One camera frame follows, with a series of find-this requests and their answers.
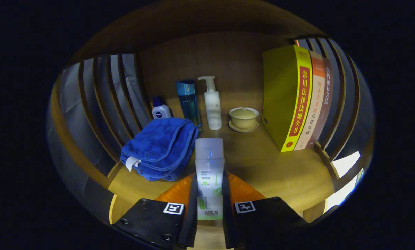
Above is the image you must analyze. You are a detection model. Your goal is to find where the wooden countertop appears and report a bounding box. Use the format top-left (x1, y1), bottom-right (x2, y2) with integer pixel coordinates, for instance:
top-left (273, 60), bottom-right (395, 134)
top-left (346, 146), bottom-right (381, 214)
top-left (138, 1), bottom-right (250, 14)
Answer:
top-left (108, 92), bottom-right (336, 250)

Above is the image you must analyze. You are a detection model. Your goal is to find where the brown book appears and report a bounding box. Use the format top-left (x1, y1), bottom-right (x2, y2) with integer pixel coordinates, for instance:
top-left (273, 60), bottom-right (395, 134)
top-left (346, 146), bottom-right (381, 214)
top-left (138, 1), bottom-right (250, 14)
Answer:
top-left (305, 57), bottom-right (334, 149)

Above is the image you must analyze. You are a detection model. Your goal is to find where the white pump bottle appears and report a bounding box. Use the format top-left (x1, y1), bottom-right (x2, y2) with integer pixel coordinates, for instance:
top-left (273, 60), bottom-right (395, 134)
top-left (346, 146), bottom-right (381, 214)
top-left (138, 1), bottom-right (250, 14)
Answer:
top-left (198, 76), bottom-right (222, 131)

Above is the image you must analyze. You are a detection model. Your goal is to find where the small white bottle blue cap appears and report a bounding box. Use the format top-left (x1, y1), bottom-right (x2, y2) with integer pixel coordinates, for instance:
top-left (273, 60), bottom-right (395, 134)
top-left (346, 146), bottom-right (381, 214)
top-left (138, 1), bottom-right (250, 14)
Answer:
top-left (152, 96), bottom-right (172, 119)

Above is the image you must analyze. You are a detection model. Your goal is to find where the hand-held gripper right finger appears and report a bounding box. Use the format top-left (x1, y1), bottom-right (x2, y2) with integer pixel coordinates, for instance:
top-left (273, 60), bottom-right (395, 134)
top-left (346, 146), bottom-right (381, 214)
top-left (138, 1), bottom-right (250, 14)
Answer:
top-left (222, 172), bottom-right (310, 250)

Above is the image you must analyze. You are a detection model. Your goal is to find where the cream and orange book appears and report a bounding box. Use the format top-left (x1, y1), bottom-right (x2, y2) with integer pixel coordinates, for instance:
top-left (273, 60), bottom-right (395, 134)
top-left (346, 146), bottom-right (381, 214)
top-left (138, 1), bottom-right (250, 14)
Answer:
top-left (294, 50), bottom-right (326, 151)

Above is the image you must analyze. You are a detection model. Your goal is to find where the frosted white tube green print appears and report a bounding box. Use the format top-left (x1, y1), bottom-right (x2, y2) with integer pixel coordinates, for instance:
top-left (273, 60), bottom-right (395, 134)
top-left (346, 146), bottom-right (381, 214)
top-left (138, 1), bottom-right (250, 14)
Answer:
top-left (195, 137), bottom-right (225, 220)

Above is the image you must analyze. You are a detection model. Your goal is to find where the blue folded towel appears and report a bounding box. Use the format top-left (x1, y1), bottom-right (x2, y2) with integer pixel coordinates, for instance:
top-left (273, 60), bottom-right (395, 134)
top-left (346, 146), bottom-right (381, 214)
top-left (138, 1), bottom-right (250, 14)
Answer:
top-left (120, 117), bottom-right (200, 182)

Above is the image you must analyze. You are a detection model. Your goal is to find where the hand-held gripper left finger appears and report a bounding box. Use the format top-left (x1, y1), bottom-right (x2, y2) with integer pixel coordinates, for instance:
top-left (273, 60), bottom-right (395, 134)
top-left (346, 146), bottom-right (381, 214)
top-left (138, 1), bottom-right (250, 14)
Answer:
top-left (112, 174), bottom-right (198, 249)

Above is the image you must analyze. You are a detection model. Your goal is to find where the wooden cabinet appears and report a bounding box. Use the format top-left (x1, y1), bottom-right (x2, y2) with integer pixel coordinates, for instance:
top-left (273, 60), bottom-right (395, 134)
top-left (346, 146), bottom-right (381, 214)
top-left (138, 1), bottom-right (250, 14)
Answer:
top-left (47, 2), bottom-right (375, 226)

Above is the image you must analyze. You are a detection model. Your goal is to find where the blue transparent bottle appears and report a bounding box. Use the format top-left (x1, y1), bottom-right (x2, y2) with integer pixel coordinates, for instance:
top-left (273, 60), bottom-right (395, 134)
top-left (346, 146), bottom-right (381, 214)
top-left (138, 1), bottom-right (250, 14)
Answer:
top-left (175, 80), bottom-right (201, 128)

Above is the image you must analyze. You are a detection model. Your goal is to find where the beige lidded teacup with saucer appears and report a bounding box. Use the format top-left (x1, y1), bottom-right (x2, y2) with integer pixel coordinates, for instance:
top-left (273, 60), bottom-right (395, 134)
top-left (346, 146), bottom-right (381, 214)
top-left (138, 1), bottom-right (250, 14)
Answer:
top-left (228, 107), bottom-right (260, 133)

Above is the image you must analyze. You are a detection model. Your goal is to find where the yellow book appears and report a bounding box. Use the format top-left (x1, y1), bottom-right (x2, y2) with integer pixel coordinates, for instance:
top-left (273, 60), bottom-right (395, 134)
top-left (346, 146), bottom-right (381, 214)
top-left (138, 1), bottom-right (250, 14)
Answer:
top-left (262, 44), bottom-right (313, 153)

